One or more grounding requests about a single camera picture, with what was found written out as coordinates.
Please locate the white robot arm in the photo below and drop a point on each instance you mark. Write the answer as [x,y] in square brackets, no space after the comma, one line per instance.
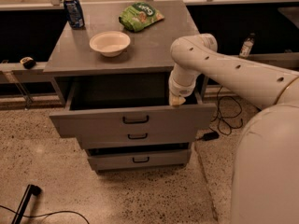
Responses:
[265,172]

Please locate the blue soda can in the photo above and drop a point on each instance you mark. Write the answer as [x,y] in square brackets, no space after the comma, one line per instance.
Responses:
[74,13]

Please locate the black stand leg left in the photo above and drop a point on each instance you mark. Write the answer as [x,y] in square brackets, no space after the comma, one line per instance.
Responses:
[31,190]

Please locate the grey drawer cabinet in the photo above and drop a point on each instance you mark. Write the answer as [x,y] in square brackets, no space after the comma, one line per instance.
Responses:
[137,77]

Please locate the grey bottom drawer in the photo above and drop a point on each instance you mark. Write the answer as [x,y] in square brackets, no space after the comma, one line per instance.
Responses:
[139,160]

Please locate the grey middle drawer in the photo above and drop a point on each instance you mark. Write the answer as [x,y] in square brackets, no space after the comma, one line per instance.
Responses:
[132,140]

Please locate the grey top drawer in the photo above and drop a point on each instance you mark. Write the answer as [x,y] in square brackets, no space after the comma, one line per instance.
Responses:
[192,115]

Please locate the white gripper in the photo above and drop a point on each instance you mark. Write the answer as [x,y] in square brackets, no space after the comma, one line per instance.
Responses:
[181,90]

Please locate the green chip bag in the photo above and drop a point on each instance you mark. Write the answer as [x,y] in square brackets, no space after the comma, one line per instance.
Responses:
[139,16]

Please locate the grey metal rail shelf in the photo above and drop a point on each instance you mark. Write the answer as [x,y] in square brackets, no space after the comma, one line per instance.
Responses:
[289,60]

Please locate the small clear bottle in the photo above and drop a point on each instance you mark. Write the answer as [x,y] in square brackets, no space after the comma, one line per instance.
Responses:
[247,46]

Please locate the white bowl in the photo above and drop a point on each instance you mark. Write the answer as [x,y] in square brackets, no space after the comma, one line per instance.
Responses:
[110,44]

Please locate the grey drawer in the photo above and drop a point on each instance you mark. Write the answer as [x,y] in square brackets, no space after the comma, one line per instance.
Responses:
[132,140]
[139,160]
[192,115]

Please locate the yellow black tape measure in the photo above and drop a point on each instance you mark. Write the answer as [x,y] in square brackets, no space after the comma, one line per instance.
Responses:
[28,62]

